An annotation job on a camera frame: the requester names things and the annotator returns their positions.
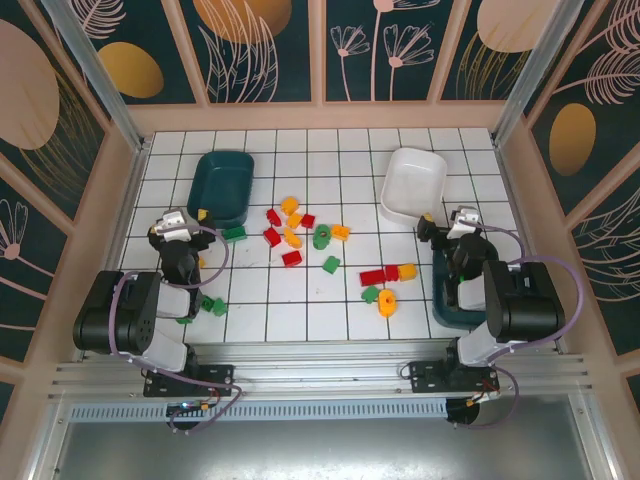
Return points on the teal plastic container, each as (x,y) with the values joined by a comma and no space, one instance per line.
(450,320)
(220,185)

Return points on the white plastic container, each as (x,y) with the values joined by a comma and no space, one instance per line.
(412,180)

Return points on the long red lego brick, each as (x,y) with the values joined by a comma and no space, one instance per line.
(372,276)

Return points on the round green lego with hole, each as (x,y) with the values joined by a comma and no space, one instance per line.
(321,236)

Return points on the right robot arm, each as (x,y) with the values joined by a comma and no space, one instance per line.
(525,300)

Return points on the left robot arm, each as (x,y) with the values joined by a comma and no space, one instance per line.
(125,310)

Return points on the long green lego brick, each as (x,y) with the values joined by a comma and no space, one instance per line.
(235,233)

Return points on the round yellow lego with hole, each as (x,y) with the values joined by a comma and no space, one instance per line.
(387,302)

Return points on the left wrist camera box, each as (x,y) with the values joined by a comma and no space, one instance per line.
(172,220)

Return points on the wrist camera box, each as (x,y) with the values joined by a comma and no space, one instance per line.
(172,220)
(462,220)

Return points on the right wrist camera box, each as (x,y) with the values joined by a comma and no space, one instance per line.
(462,220)

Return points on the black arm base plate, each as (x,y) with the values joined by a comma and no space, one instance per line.
(425,380)
(215,380)

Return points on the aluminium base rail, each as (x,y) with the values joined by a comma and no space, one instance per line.
(320,370)

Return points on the aluminium frame post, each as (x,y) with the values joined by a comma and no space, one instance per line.
(531,75)
(102,80)

